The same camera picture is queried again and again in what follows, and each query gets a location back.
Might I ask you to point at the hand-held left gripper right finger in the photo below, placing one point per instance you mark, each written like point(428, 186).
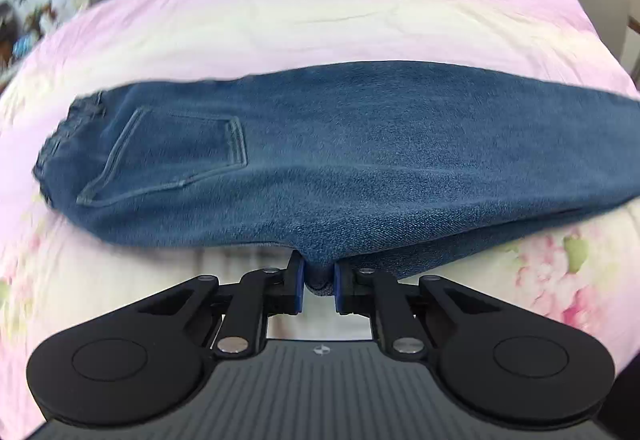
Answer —
point(338, 289)

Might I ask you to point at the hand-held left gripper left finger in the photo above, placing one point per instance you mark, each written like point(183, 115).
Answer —
point(298, 287)

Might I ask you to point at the blue denim pants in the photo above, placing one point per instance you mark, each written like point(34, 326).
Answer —
point(350, 160)

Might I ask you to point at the pink floral blanket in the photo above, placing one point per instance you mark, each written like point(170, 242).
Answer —
point(350, 10)

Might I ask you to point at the blue tissue box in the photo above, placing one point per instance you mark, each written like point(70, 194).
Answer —
point(22, 45)

